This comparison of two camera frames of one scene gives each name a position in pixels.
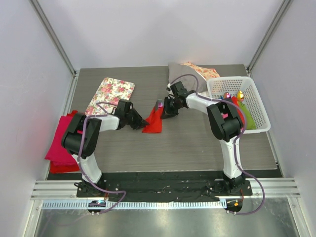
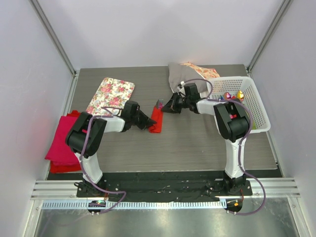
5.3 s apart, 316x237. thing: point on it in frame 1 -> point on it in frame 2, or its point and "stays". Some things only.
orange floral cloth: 206,73 stays
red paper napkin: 155,118 stays
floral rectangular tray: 107,95 stays
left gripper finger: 138,121 -> 150,123
